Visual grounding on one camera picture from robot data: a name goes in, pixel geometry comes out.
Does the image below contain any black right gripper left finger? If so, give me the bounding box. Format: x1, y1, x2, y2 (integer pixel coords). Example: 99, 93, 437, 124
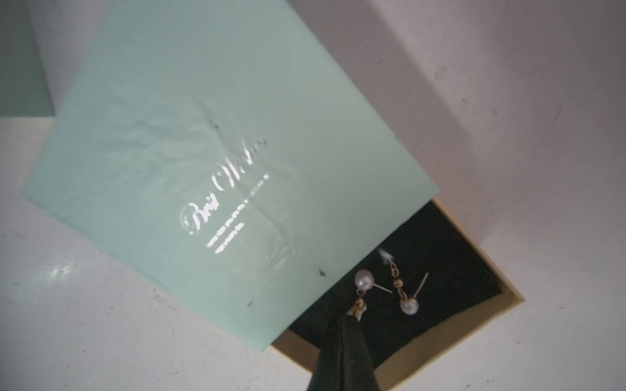
306, 317, 345, 391

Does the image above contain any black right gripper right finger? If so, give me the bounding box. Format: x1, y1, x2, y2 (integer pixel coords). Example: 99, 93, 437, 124
343, 315, 380, 391

